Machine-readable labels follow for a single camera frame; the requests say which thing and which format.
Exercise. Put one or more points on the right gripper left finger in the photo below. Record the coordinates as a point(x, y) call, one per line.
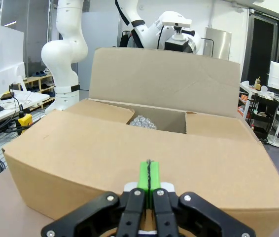
point(129, 209)

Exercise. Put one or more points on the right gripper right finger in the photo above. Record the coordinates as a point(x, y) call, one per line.
point(164, 212)

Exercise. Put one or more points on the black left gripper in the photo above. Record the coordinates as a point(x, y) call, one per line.
point(176, 46)

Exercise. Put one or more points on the large cardboard box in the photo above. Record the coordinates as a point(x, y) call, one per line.
point(80, 153)

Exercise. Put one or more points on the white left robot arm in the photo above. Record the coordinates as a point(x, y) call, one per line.
point(63, 54)

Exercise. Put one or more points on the silver metal panel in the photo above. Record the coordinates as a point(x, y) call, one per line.
point(218, 42)

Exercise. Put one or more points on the white shelf rack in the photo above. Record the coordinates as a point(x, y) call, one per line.
point(246, 90)

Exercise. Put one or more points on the bubble-wrapped clock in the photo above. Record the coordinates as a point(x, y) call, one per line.
point(143, 122)

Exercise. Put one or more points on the black utility cart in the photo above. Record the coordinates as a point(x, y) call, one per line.
point(265, 106)

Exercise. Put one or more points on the white round-base stand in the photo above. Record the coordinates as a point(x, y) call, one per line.
point(276, 142)

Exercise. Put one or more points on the dark slipper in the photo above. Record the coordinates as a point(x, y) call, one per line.
point(44, 72)
point(35, 74)

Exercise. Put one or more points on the yellow emergency stop box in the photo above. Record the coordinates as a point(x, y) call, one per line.
point(24, 121)

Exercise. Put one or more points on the wooden shoe rack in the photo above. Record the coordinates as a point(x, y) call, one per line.
point(37, 80)

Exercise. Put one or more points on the white office desk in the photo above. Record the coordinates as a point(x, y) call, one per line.
point(36, 97)

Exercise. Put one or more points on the white monitor back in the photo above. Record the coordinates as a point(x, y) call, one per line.
point(6, 54)

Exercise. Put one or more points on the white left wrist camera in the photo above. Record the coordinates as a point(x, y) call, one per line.
point(176, 22)

